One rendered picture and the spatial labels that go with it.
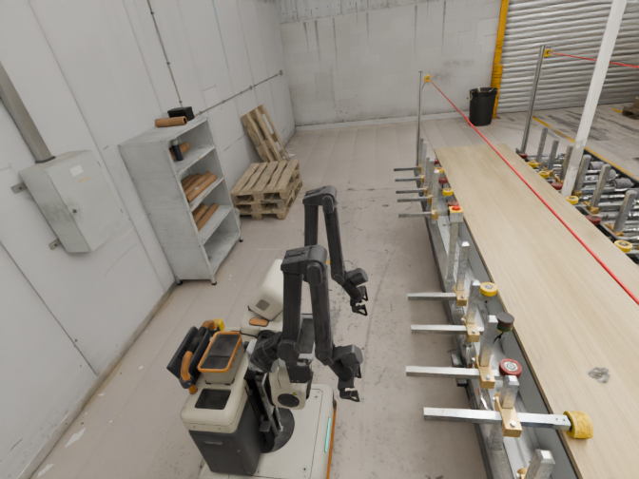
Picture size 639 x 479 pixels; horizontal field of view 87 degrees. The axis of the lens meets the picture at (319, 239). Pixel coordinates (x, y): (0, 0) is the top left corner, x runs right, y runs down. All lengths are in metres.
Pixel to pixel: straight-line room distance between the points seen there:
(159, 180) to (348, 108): 6.52
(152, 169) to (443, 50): 7.22
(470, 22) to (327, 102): 3.49
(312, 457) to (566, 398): 1.21
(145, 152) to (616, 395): 3.33
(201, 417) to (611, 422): 1.55
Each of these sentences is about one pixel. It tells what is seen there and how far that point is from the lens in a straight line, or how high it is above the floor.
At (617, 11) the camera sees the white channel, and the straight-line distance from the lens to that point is 2.92.
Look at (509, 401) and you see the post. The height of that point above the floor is 1.01.
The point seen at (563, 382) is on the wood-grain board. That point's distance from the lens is 1.69.
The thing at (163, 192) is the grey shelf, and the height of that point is 1.09.
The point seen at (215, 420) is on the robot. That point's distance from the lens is 1.70.
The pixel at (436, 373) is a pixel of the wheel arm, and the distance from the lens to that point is 1.63.
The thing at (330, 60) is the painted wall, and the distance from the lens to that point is 9.04.
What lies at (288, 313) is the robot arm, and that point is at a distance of 1.10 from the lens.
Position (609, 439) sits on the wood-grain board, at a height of 0.90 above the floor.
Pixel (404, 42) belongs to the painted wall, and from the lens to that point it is 8.98.
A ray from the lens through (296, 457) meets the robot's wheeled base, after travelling 2.11.
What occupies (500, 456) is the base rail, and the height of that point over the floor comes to 0.70.
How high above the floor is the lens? 2.15
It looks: 31 degrees down
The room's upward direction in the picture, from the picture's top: 8 degrees counter-clockwise
